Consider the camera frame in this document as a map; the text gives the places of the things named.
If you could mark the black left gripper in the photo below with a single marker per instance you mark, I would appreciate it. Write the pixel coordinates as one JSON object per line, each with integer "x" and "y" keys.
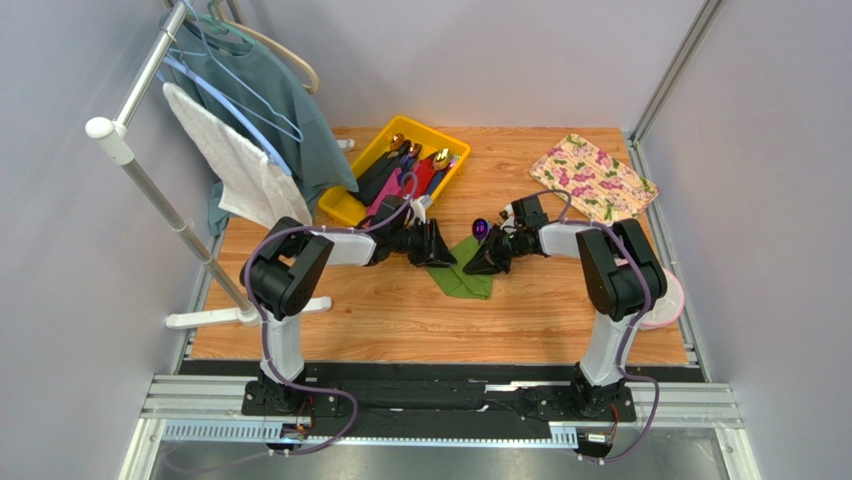
{"x": 435, "y": 252}

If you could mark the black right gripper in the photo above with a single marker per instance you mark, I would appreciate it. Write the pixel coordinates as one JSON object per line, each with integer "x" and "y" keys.
{"x": 501, "y": 245}

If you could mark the dark purple spoon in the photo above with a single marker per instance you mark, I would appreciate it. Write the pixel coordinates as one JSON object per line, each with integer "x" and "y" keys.
{"x": 481, "y": 229}

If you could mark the green paper napkin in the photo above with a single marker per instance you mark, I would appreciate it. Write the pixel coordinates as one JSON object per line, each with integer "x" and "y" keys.
{"x": 453, "y": 282}

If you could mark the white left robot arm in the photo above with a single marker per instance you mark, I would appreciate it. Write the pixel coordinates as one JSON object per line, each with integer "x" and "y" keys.
{"x": 282, "y": 274}

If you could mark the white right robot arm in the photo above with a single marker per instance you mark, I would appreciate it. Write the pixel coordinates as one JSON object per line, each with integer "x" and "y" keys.
{"x": 623, "y": 278}

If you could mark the pink rolled napkin in bin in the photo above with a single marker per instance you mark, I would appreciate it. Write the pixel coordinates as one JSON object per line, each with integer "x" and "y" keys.
{"x": 391, "y": 187}

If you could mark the blue rolled napkin in bin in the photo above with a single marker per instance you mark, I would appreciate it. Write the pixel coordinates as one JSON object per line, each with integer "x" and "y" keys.
{"x": 439, "y": 176}

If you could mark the red rolled napkin in bin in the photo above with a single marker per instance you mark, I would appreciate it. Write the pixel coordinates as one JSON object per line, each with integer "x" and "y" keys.
{"x": 425, "y": 171}

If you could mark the black rolled napkin in bin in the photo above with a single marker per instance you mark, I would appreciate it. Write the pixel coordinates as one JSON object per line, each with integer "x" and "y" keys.
{"x": 371, "y": 182}

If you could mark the yellow plastic cutlery bin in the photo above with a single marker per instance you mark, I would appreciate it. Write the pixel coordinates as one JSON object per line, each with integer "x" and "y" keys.
{"x": 338, "y": 206}

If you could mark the floral patterned tray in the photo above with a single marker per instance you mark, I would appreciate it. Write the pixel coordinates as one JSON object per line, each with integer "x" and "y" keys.
{"x": 600, "y": 186}

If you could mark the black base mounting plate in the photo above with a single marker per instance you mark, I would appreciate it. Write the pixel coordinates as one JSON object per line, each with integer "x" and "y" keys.
{"x": 445, "y": 401}

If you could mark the white mesh food cover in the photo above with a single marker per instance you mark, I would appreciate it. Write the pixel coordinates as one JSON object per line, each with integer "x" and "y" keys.
{"x": 668, "y": 308}

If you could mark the white towel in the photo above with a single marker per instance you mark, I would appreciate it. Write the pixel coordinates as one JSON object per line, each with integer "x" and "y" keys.
{"x": 254, "y": 187}

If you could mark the grey-green t-shirt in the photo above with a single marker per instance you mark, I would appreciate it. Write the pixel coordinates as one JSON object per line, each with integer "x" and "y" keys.
{"x": 318, "y": 163}

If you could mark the wooden clothes hanger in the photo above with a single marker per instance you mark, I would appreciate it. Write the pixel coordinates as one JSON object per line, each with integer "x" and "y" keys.
{"x": 228, "y": 16}

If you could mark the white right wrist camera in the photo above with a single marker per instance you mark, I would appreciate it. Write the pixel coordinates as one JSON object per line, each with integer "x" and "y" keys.
{"x": 508, "y": 219}

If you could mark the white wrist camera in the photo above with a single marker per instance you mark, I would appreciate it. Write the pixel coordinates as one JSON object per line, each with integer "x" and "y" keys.
{"x": 419, "y": 208}
{"x": 508, "y": 219}

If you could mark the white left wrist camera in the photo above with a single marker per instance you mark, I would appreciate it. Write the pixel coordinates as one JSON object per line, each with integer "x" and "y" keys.
{"x": 419, "y": 208}

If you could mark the aluminium frame rail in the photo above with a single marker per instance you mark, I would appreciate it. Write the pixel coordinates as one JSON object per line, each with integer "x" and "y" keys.
{"x": 196, "y": 427}

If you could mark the blue wire hanger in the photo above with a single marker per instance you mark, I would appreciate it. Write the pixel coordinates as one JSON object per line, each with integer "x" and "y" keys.
{"x": 175, "y": 59}

